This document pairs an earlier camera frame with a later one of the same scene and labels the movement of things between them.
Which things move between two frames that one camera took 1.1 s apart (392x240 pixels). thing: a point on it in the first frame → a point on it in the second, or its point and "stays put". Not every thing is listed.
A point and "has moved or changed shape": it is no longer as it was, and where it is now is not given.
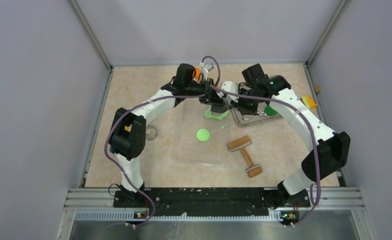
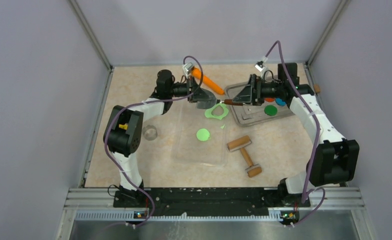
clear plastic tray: [189, 118] stays put
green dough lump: [208, 114] stays put
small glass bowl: [151, 132] stays put
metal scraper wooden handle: [252, 115] has moved or changed shape
